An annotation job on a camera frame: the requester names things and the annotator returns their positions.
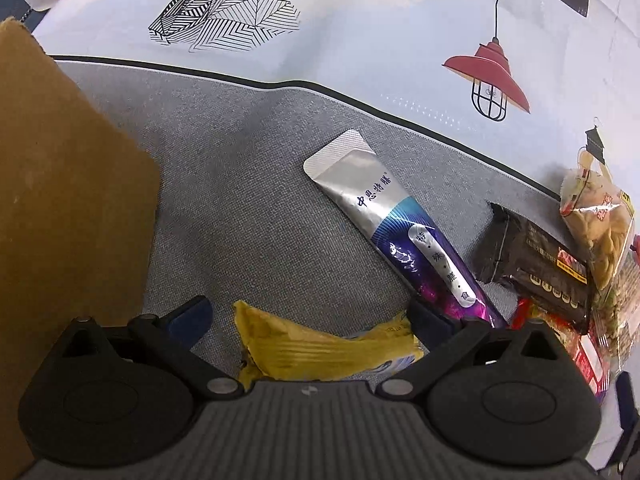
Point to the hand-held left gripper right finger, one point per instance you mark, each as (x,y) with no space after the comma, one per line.
(429,325)

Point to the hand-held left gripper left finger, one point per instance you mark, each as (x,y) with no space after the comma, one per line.
(192,317)

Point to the yellow snack packet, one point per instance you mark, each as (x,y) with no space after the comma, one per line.
(310,350)

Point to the dark brown snack packet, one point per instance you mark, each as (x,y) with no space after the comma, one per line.
(535,265)

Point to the silver purple toothpaste tube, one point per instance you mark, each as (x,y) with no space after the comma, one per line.
(385,210)

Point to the cardboard box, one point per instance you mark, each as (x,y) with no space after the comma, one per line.
(65,220)

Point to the red and white snack packet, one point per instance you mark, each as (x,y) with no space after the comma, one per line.
(590,360)

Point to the clear-wrapped grain bar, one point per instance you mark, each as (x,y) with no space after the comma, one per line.
(617,310)

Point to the clear bag of crackers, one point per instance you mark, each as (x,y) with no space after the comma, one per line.
(600,215)

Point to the printed sofa cover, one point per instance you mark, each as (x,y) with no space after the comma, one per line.
(350,35)

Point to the blue sofa armrest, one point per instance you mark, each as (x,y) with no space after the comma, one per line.
(17,7)

